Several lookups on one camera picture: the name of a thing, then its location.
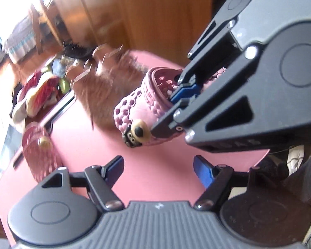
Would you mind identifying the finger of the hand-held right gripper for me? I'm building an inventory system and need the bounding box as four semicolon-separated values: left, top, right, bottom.
178;8;243;85
150;48;311;152

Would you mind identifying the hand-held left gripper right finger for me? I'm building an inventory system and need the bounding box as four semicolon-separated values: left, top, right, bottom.
193;155;268;211

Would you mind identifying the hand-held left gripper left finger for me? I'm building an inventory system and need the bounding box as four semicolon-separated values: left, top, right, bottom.
41;155;125;211

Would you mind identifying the beige knit sneaker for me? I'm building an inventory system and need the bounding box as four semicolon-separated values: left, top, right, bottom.
92;44;151;91
73;65;127;131

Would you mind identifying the pink perforated clog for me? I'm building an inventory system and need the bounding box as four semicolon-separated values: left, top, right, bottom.
21;121;65;184
113;67;230;149

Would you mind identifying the pile of assorted shoes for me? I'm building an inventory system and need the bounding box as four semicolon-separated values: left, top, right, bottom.
10;44;94;122

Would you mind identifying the wooden wardrobe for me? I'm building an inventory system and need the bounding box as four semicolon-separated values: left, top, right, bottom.
48;0;214;69

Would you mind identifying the white grey paper bag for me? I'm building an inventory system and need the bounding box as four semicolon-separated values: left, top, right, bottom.
1;124;24;166

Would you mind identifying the bed with striped skirt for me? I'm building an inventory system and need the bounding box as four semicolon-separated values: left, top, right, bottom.
4;13;42;64

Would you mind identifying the light wooden chair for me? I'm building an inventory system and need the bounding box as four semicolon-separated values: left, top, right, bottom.
28;0;66;56

